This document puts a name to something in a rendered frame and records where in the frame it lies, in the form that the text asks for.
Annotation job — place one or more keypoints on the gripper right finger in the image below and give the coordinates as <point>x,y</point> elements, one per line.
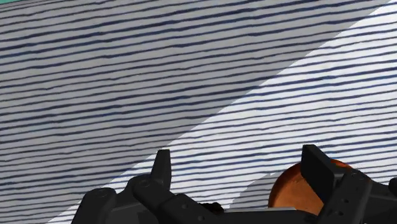
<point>347,198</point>

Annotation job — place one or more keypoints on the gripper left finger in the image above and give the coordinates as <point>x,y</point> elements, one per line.
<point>145,201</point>

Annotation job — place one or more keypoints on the orange brown round object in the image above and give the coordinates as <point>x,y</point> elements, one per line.
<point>291,192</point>

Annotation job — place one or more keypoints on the white blue striped bed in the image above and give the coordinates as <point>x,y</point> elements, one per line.
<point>155,77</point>

